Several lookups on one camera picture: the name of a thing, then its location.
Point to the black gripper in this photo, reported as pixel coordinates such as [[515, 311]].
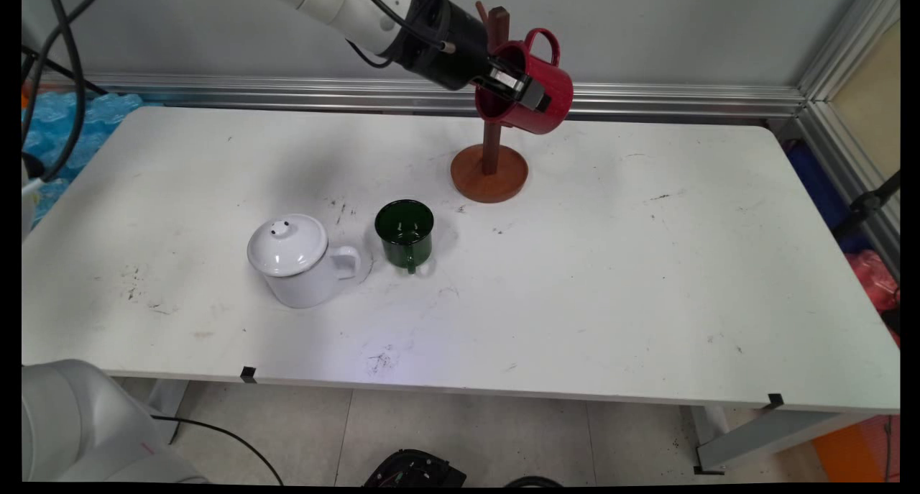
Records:
[[449, 44]]

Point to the red enamel mug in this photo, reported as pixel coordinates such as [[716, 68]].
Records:
[[553, 113]]

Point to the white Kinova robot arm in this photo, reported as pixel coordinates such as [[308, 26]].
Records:
[[345, 8]]

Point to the brown wooden mug tree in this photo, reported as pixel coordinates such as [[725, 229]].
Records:
[[489, 177]]

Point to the dark green enamel mug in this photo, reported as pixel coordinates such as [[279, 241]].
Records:
[[408, 246]]

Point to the white enamel lid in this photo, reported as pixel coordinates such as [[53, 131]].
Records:
[[287, 249]]

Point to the white enamel mug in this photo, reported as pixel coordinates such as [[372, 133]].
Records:
[[309, 289]]

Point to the blue plastic object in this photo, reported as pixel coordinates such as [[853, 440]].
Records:
[[819, 188]]

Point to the black tape piece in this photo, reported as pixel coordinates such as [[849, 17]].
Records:
[[249, 374], [775, 400]]

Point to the black device on floor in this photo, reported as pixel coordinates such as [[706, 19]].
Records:
[[413, 469]]

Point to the red plastic bag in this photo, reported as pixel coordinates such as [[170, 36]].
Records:
[[873, 282]]

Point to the blue bubble wrap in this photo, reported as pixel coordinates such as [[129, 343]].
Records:
[[100, 120]]

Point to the black thin rod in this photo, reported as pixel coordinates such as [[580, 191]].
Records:
[[90, 85]]

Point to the grey table leg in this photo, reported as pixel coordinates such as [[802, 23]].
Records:
[[169, 404], [762, 436]]

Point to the orange box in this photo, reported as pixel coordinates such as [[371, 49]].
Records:
[[852, 451]]

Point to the long aluminium frame rail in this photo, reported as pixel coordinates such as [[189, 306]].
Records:
[[683, 98]]

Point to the aluminium corner frame profile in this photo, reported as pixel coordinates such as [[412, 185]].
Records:
[[841, 84]]

